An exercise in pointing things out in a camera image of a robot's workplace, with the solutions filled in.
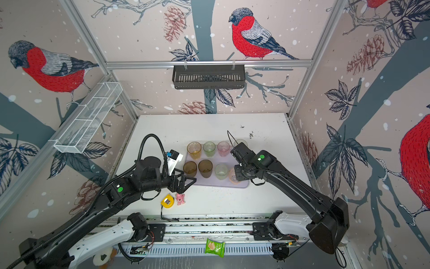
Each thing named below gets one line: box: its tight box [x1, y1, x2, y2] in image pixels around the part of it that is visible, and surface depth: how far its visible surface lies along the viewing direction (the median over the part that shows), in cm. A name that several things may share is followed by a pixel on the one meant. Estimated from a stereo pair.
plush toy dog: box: [92, 246, 118, 269], surface depth 68 cm
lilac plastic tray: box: [184, 144, 250, 189], surface depth 90 cm
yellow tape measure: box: [160, 193, 175, 209], surface depth 83 cm
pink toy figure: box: [175, 193, 186, 206], surface depth 83 cm
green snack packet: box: [204, 238, 226, 258], surface depth 70 cm
